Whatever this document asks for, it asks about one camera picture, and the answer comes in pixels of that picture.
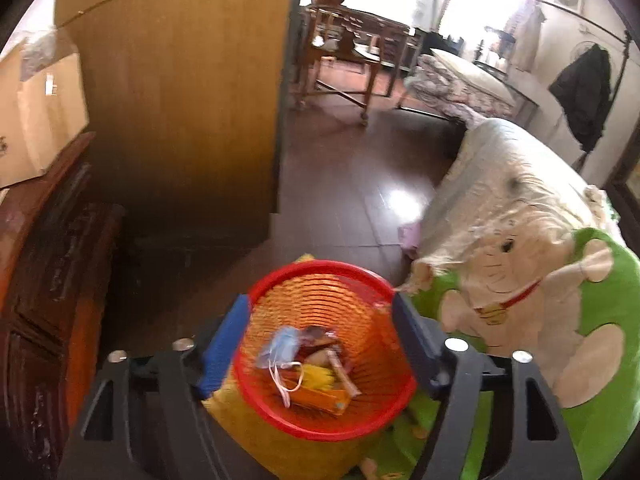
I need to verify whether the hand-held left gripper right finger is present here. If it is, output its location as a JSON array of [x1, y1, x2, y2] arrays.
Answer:
[[391, 292, 586, 480]]

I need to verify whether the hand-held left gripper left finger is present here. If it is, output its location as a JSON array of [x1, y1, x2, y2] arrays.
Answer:
[[57, 294, 251, 480]]

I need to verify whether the blue face mask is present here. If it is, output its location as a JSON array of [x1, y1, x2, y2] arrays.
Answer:
[[256, 326, 307, 408]]

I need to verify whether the red mesh wastebasket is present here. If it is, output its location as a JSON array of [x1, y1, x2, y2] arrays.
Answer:
[[232, 260, 418, 436]]

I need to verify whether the white paper bag red print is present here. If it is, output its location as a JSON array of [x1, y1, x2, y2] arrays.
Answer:
[[297, 325, 362, 398]]

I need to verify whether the orange cardboard box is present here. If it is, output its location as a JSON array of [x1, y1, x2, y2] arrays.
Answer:
[[287, 385, 353, 417]]

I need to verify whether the yellow fabric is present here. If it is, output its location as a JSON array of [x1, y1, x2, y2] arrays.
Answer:
[[202, 255, 361, 480]]

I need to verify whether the pink cloth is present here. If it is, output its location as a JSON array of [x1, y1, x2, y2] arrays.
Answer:
[[398, 221, 426, 260]]

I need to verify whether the dark carved wooden cabinet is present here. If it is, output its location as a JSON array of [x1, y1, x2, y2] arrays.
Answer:
[[0, 132, 126, 480]]

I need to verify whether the light wooden wardrobe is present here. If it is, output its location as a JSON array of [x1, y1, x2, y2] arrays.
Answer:
[[54, 0, 308, 251]]

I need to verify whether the red and white floral quilt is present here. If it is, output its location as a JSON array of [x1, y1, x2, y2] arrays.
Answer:
[[404, 54, 516, 121]]

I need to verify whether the white pillow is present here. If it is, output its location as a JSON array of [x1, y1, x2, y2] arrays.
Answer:
[[430, 47, 511, 93]]

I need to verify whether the large cardboard box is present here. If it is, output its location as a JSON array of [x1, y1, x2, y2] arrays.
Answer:
[[0, 35, 91, 191]]

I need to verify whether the black jacket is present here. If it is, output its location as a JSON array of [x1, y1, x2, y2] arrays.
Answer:
[[549, 42, 615, 153]]

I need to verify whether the wooden chair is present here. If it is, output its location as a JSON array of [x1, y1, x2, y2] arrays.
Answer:
[[300, 0, 396, 127]]

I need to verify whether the wooden dining table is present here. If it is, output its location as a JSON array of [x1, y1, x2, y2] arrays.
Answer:
[[345, 5, 426, 98]]

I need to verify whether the curtain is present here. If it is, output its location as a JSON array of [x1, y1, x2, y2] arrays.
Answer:
[[505, 0, 546, 71]]

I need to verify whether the electric fan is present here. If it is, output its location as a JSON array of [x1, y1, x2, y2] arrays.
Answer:
[[570, 40, 598, 68]]

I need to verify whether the clear plastic bag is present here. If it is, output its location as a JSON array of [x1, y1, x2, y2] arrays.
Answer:
[[20, 30, 81, 81]]

